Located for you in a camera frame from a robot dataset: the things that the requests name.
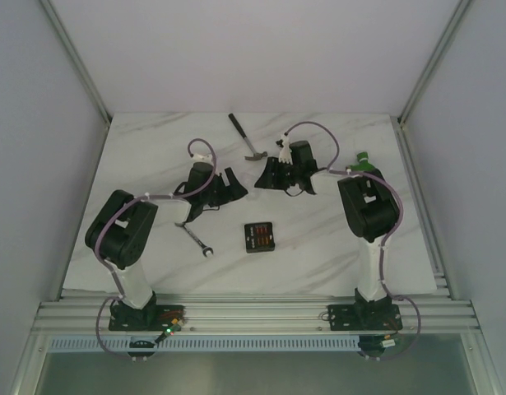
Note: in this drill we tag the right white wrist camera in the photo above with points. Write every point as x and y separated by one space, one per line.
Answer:
283 144

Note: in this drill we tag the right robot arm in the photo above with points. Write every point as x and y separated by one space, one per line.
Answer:
371 210

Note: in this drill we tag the left aluminium corner post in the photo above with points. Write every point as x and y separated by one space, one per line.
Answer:
70 49

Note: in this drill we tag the clear fuse box cover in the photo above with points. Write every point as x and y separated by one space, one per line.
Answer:
248 182

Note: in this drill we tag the aluminium corner post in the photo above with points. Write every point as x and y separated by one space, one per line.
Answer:
70 49
436 58

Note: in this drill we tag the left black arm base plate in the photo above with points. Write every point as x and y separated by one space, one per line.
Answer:
150 319

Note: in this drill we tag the silver combination wrench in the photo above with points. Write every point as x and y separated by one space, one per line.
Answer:
206 250

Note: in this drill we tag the aluminium front rail frame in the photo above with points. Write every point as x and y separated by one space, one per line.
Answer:
80 313

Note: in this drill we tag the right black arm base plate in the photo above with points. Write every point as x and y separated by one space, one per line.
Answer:
354 317

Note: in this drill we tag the slotted grey cable duct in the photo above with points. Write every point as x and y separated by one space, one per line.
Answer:
209 343

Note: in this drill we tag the right aluminium corner post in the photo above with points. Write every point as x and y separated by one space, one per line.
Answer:
436 58

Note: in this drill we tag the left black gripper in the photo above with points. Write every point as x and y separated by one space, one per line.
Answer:
225 188

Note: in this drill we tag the black fuse box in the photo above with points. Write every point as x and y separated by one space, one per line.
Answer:
259 237

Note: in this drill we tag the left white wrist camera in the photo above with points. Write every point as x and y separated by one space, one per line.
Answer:
209 158

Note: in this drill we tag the black handled claw hammer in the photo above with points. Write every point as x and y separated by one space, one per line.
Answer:
255 155

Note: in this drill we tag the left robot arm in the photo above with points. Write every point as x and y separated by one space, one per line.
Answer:
119 233

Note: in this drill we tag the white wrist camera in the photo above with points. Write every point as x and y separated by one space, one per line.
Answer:
283 144
209 158

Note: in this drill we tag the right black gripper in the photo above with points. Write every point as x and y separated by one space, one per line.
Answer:
269 181

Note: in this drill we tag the green red plastic connector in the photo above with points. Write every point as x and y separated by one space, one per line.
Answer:
362 163

